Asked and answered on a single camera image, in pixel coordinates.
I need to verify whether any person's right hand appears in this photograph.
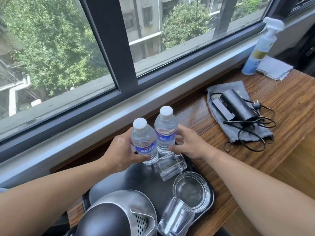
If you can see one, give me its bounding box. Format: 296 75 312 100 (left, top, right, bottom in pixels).
168 125 216 161

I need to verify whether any person's left hand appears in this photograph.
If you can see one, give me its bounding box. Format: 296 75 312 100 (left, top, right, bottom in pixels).
102 127 151 173

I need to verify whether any clear water bottle blue label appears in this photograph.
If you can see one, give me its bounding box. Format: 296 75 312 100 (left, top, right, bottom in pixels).
130 118 159 165
154 106 177 155

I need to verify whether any person's right forearm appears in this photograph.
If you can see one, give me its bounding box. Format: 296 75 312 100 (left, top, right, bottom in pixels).
206 147 315 236

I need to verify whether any person's left forearm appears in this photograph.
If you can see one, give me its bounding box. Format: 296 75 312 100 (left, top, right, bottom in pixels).
0 155 112 236

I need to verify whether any square clear drinking glass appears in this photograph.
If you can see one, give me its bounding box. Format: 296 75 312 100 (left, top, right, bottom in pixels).
157 197 196 236
156 153 188 182

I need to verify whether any black serving tray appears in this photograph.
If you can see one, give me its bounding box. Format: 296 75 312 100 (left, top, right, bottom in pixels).
81 141 215 236

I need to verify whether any round glass ashtray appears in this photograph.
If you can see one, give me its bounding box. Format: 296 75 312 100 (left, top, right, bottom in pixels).
172 171 212 214

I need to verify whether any steel electric kettle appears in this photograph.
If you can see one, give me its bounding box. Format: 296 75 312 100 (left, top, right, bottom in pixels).
71 190 158 236

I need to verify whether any black hair dryer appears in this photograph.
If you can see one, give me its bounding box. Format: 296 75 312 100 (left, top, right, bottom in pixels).
212 89 259 122

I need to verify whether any grey folded cloth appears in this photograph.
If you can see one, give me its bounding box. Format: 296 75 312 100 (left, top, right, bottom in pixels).
256 56 294 81

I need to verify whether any blue spray bottle white trigger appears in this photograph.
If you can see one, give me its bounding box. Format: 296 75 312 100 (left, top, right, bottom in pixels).
241 17 285 76

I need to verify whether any grey drawstring pouch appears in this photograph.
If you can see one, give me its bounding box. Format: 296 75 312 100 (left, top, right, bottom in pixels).
206 80 274 143

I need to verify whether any black power cable with plug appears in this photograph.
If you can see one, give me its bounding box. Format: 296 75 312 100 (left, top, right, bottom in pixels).
211 92 277 153

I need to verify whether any dark window frame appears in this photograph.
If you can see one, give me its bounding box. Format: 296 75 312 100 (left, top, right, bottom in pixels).
0 0 315 164

